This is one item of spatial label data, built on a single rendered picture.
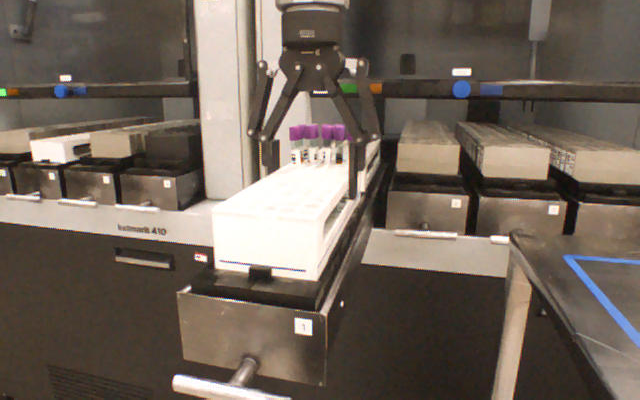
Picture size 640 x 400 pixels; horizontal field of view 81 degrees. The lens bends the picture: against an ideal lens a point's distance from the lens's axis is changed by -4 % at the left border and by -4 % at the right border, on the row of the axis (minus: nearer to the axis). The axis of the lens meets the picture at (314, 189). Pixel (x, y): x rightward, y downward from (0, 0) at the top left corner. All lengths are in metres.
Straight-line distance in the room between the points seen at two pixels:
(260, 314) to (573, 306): 0.25
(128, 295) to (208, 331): 0.65
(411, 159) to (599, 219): 0.32
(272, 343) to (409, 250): 0.42
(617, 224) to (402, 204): 0.34
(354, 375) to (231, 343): 0.54
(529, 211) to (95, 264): 0.91
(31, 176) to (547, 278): 1.02
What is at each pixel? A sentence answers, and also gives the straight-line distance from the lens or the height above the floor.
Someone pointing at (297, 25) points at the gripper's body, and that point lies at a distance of 0.47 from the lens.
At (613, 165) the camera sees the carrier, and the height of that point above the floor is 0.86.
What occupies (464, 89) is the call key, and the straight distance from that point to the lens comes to 0.72.
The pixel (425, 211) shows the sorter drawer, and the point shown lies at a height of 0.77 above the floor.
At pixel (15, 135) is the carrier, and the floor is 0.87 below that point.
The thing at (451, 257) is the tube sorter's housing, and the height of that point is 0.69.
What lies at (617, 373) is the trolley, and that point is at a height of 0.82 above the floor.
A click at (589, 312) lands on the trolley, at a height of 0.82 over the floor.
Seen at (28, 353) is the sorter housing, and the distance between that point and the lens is 1.38.
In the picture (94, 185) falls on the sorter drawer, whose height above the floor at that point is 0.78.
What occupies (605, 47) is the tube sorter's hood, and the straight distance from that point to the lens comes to 0.80.
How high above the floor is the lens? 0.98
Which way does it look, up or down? 14 degrees down
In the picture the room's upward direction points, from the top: straight up
